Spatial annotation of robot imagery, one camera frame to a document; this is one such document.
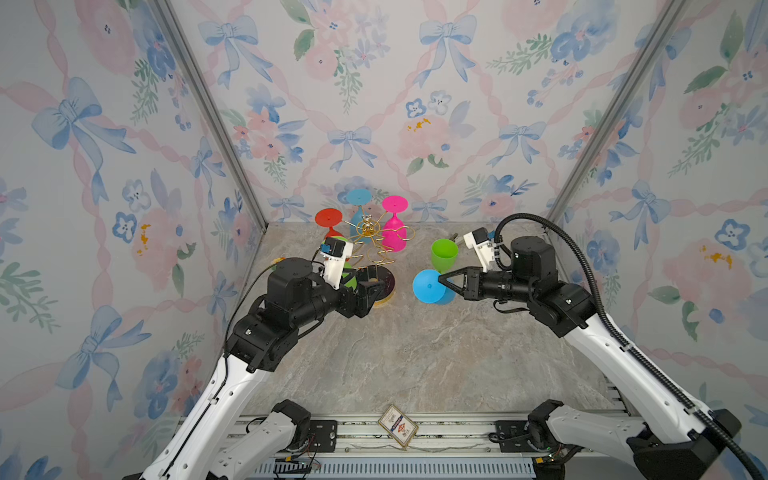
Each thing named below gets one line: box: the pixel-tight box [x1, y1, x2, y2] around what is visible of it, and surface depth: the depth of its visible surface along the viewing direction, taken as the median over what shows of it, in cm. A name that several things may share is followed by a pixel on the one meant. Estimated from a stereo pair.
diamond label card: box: [378, 404, 419, 447], surface depth 76 cm
